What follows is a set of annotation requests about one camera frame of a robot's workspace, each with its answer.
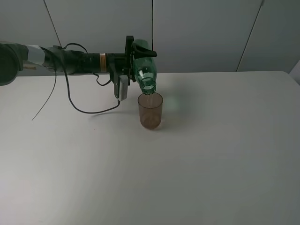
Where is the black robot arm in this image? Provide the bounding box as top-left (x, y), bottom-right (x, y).
top-left (0, 36), bottom-right (157, 100)

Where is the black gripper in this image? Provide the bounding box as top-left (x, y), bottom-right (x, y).
top-left (109, 36), bottom-right (157, 98)

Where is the pink translucent plastic cup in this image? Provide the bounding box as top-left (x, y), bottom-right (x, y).
top-left (137, 92), bottom-right (163, 130)

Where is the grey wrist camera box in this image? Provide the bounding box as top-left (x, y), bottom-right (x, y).
top-left (119, 75), bottom-right (128, 101)

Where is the black camera cable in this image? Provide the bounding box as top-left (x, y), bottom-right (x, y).
top-left (31, 43), bottom-right (121, 121)

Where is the green transparent plastic bottle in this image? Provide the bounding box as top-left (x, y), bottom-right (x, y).
top-left (133, 39), bottom-right (157, 95)

